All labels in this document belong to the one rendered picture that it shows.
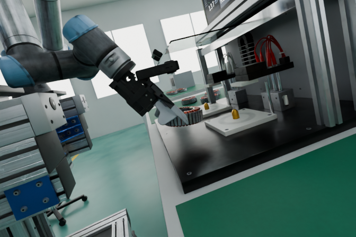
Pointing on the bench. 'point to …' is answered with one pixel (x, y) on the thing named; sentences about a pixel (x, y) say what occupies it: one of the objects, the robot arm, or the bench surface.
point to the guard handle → (156, 55)
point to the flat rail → (254, 22)
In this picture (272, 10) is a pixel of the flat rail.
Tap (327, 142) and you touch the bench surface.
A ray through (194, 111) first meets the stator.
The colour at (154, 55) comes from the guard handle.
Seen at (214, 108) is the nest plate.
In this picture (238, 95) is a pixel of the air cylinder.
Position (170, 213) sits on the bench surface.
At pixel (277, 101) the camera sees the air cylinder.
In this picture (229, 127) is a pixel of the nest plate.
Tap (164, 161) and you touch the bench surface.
